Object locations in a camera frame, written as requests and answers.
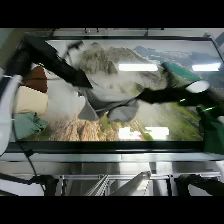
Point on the cream garment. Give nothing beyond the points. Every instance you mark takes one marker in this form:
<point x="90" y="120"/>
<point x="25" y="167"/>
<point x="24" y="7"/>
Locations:
<point x="31" y="100"/>

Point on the grey T-shirt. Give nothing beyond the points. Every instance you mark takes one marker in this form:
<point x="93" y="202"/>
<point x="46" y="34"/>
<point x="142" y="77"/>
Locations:
<point x="110" y="103"/>

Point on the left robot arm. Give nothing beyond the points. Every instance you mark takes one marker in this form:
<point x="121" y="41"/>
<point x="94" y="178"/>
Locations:
<point x="50" y="60"/>

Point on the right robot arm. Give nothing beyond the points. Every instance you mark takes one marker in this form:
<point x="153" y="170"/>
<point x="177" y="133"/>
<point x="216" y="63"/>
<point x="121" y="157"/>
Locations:
<point x="166" y="95"/>

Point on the silver frame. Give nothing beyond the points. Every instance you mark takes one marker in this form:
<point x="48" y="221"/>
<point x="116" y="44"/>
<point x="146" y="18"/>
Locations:
<point x="133" y="186"/>

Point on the light green garment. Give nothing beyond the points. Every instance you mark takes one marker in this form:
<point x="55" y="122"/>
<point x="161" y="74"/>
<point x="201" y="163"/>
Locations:
<point x="28" y="125"/>

